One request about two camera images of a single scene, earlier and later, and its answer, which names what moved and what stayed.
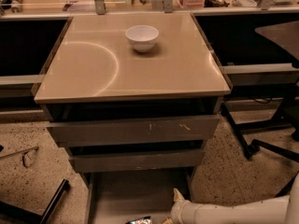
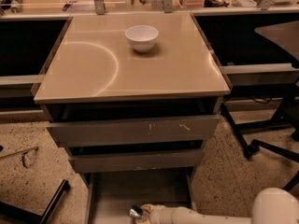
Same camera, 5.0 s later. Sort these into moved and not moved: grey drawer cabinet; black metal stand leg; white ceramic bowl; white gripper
Moved: white gripper
Not moved: grey drawer cabinet; white ceramic bowl; black metal stand leg
